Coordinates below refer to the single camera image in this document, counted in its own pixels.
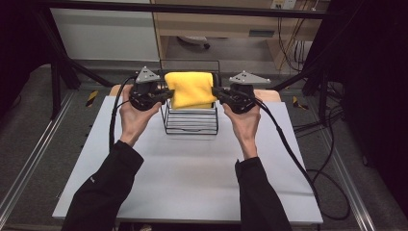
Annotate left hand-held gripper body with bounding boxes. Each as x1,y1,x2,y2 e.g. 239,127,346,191
129,65,162,112

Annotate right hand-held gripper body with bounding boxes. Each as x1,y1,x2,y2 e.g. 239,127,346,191
224,70,271,116

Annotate yellow and black towel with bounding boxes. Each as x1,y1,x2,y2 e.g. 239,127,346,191
164,70,219,110

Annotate black wire rack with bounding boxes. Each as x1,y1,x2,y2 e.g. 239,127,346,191
159,59,221,136

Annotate person's left hand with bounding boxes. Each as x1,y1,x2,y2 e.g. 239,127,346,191
118,84,163,147

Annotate person's right hand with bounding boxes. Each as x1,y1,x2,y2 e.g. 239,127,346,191
221,103,263,161

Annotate yellow black floor tape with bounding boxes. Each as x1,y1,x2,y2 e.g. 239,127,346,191
292,95,310,111
85,90,100,108

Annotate white chair base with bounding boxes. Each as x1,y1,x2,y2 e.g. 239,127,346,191
177,35,212,50

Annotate light wooden desk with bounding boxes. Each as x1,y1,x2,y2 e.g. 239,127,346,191
150,0,331,70

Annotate white cabinet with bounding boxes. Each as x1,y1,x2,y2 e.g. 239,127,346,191
49,8,161,63

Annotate black metal stand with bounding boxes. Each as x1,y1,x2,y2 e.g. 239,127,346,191
34,13,114,120
271,62,333,127

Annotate black curtain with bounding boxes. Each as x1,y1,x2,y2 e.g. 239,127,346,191
304,0,408,211
0,0,54,116

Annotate left hand-held gripper black cable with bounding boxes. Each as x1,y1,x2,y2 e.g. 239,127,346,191
108,75,138,152

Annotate hand-held gripper black cable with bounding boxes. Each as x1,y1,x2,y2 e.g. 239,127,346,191
108,75,138,152
254,97,321,208

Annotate right hand-held gripper black cable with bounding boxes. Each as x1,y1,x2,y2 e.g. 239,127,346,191
254,97,321,208

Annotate hanging cables under desk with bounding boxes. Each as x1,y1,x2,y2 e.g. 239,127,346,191
276,16,310,73

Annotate black horizontal frame bar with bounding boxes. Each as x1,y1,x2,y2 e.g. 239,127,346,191
39,0,330,20

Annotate white wall socket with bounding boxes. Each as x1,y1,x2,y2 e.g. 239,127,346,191
270,0,298,11

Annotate aluminium floor rail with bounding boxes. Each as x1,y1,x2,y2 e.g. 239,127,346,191
319,128,378,231
0,91,75,220

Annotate black floor cable loop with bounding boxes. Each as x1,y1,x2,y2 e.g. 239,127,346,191
306,168,352,222

